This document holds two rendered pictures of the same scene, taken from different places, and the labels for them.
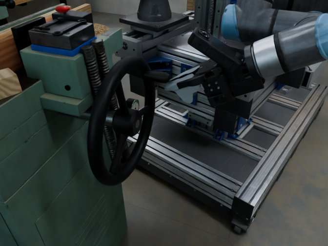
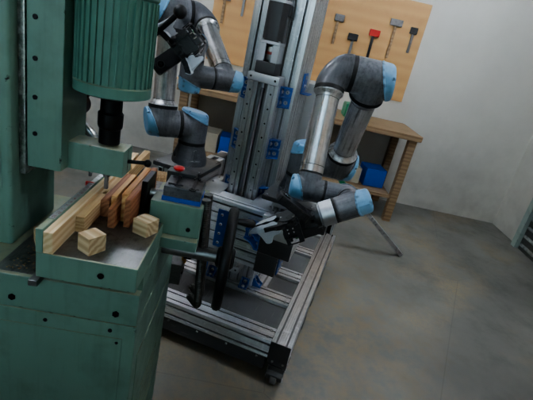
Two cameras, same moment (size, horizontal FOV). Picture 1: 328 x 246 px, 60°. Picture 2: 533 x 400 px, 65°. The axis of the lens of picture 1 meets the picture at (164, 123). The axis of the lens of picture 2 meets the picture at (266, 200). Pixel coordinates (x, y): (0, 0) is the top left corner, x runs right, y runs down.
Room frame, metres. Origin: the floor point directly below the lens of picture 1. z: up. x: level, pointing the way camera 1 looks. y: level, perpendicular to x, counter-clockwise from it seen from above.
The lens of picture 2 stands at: (-0.44, 0.44, 1.40)
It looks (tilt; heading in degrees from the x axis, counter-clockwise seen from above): 21 degrees down; 335
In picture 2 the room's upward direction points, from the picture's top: 13 degrees clockwise
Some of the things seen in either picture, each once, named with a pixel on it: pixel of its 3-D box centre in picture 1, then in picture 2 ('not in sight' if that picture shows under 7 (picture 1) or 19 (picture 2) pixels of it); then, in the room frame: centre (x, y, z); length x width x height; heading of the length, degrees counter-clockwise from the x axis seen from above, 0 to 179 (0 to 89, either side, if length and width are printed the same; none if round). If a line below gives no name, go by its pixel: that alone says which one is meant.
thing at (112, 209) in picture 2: not in sight; (126, 200); (0.62, 0.35, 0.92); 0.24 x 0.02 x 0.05; 160
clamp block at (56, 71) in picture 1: (71, 62); (179, 209); (0.60, 0.21, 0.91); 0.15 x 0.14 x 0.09; 160
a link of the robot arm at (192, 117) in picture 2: not in sight; (192, 124); (1.30, 0.05, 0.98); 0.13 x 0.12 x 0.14; 95
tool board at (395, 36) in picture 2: not in sight; (315, 32); (3.41, -1.47, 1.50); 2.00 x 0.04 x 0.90; 67
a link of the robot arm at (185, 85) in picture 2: not in sight; (195, 75); (0.99, 0.13, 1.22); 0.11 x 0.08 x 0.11; 95
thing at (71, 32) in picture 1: (67, 29); (184, 184); (0.60, 0.20, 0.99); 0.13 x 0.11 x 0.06; 160
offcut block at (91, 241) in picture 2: not in sight; (92, 241); (0.41, 0.43, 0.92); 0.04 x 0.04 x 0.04; 36
